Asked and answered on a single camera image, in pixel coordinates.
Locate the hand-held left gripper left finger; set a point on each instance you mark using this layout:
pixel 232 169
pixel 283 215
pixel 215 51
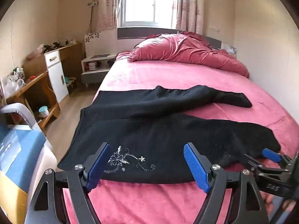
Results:
pixel 98 168

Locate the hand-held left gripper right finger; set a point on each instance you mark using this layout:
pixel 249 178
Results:
pixel 196 168

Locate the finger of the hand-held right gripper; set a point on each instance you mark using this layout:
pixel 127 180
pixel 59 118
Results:
pixel 271 155
pixel 253 162

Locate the black embroidered pants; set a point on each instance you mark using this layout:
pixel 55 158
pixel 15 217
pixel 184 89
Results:
pixel 151 133

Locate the person's right hand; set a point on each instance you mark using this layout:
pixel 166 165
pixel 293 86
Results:
pixel 269 199

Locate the teal and white cup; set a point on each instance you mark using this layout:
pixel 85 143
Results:
pixel 43 111

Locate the blue and white box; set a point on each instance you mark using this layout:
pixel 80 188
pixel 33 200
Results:
pixel 21 149

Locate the yellow cardboard box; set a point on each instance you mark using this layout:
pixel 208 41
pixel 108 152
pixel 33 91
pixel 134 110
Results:
pixel 11 196

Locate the teal basin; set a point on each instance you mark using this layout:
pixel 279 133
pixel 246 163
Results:
pixel 70 79

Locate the white nightstand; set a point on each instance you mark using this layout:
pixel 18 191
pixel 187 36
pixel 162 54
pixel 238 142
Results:
pixel 93 74

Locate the grey chair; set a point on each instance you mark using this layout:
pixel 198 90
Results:
pixel 21 112

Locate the bed with pink sheet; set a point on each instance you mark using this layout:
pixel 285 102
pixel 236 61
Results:
pixel 175 74

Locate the white cabinet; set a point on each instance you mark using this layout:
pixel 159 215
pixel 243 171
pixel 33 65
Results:
pixel 56 77

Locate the wooden desk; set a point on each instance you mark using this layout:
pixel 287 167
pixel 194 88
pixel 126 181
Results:
pixel 35 81

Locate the dark flat board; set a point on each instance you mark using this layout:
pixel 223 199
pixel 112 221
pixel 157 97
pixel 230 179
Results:
pixel 100 56

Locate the brown wooden cupboard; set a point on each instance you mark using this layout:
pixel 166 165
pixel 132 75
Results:
pixel 72 56

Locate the pink duvet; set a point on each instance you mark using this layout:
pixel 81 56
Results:
pixel 186 49

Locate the clear plastic bags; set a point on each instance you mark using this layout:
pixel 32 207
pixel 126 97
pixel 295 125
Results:
pixel 12 84

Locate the dark desk clutter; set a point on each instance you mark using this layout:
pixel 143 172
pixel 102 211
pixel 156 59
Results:
pixel 52 46

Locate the pink plastic bag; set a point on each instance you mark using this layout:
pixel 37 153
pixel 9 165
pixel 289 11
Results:
pixel 35 52

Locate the grey bed headboard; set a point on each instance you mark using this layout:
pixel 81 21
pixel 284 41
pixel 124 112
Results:
pixel 140 32

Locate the patterned beige curtain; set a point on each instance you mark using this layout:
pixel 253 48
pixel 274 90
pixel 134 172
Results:
pixel 105 9
pixel 189 9

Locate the window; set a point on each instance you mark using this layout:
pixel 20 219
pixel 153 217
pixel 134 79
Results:
pixel 144 4

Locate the wall power strip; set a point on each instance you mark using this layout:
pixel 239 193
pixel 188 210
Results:
pixel 92 3

